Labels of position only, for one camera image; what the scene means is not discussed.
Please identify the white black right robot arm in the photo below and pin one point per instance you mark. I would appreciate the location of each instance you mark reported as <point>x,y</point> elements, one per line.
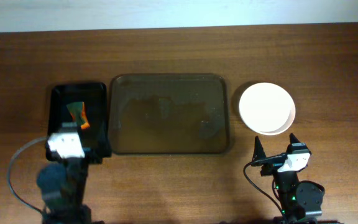
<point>298,201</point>

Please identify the black plastic tray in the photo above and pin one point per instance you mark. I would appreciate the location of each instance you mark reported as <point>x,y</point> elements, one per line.
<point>94,95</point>

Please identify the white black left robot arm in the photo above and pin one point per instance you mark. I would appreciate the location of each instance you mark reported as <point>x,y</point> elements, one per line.
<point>62,185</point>

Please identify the pink plate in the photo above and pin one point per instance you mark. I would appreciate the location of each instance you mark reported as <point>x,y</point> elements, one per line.
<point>263,95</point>

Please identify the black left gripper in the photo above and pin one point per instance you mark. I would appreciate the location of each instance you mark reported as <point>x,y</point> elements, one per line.
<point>89,156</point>

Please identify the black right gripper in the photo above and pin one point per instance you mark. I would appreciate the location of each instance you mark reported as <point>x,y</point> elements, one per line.
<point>272,166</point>

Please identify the orange green scrub sponge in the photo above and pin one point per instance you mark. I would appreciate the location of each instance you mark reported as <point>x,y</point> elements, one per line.
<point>77,111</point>

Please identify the brown serving tray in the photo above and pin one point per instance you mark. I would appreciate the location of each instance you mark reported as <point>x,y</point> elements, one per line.
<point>169,113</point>

